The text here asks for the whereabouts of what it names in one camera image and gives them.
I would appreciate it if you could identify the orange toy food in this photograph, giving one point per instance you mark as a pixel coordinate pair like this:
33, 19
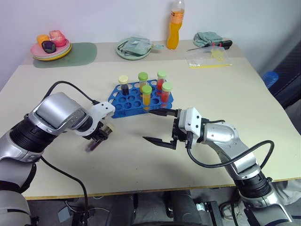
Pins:
42, 38

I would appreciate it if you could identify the black side panel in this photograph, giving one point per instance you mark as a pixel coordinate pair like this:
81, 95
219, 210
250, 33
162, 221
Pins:
289, 77

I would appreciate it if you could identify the yellow plastic stick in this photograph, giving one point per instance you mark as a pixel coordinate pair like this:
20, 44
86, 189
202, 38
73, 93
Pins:
211, 66

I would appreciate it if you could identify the dark rounded shape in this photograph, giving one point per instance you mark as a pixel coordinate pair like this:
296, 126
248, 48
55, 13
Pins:
123, 209
182, 207

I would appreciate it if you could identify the red black screwdriver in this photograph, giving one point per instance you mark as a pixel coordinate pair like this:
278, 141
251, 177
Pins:
218, 43

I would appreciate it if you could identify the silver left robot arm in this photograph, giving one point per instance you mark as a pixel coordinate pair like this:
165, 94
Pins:
51, 113

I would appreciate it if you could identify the pink toy cake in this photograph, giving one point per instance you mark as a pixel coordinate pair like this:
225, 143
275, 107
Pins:
57, 38

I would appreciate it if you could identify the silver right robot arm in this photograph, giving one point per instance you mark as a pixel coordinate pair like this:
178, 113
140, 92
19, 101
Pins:
225, 136

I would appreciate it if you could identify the green-capped red liquid tube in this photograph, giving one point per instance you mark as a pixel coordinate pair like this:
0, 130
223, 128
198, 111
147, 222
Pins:
161, 77
166, 94

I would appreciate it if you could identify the purple liquid test tube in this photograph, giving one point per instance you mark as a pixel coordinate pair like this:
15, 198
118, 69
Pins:
90, 147

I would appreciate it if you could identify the yellow plate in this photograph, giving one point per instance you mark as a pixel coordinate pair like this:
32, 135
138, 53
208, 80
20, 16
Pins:
61, 56

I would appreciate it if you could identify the blue test tube rack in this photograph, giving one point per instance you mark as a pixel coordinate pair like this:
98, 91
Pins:
127, 103

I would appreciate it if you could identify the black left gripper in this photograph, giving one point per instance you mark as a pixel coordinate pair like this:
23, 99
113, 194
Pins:
100, 131

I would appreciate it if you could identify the light green plate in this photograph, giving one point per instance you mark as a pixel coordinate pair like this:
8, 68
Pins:
63, 53

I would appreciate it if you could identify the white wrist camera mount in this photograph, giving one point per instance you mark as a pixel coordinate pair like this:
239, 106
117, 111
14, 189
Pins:
103, 108
190, 122

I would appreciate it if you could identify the teal folded cloth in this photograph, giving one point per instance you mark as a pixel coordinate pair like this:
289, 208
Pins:
207, 37

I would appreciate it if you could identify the clear plastic zip bag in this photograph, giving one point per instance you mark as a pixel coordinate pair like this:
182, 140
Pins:
202, 57

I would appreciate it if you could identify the green-capped yellow liquid tube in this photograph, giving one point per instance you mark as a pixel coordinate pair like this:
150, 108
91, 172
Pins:
143, 78
146, 96

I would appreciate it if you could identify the pale green round plate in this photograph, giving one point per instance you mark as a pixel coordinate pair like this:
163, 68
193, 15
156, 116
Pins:
122, 54

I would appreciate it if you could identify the purple toy eggplant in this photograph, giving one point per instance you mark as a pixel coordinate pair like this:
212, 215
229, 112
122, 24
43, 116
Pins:
48, 46

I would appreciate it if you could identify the orange drink plastic bottle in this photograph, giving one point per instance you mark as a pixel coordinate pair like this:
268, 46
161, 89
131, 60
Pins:
175, 30

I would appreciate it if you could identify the pink plate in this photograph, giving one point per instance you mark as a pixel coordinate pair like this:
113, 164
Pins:
37, 50

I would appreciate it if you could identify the yellow-capped dark liquid tube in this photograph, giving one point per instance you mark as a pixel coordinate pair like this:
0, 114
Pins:
124, 86

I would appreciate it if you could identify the grey foot pedal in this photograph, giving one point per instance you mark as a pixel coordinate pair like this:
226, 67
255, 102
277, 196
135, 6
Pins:
64, 213

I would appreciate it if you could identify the green table mat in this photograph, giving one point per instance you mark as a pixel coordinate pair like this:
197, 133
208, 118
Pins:
82, 53

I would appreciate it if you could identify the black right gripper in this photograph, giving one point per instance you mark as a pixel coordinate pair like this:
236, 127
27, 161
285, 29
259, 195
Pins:
176, 131

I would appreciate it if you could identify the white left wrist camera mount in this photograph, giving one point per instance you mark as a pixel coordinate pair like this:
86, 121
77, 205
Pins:
103, 108

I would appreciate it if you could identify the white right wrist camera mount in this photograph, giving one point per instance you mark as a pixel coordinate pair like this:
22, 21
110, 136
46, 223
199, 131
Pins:
190, 122

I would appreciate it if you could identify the blue ribbed container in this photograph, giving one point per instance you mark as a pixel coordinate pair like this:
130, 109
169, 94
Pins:
270, 78

